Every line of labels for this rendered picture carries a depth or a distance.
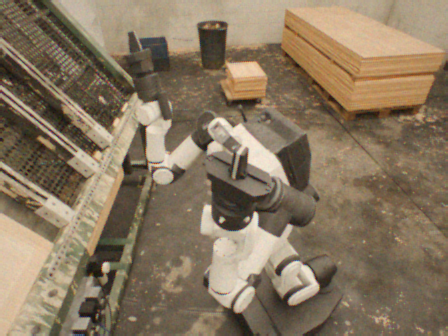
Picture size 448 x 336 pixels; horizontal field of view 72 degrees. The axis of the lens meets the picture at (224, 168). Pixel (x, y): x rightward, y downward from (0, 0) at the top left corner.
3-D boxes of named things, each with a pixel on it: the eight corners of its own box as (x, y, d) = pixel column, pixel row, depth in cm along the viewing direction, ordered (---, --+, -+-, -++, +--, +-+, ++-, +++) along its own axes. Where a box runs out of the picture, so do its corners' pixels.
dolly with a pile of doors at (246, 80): (265, 104, 411) (268, 75, 386) (227, 108, 404) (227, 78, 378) (253, 86, 458) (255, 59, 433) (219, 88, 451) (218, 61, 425)
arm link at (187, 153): (172, 172, 135) (206, 139, 127) (172, 192, 125) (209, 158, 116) (151, 159, 129) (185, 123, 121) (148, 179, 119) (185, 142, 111)
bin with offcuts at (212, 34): (231, 69, 511) (231, 27, 470) (200, 71, 504) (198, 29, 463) (225, 58, 551) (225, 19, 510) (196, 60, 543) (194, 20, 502)
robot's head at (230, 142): (235, 131, 95) (221, 117, 90) (248, 145, 89) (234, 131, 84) (220, 145, 96) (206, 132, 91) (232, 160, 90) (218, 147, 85)
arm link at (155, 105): (148, 84, 111) (157, 114, 116) (126, 93, 103) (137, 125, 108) (171, 82, 105) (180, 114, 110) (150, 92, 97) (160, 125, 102)
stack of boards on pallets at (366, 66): (420, 114, 391) (448, 52, 342) (344, 122, 376) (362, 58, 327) (332, 51, 579) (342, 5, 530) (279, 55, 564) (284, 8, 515)
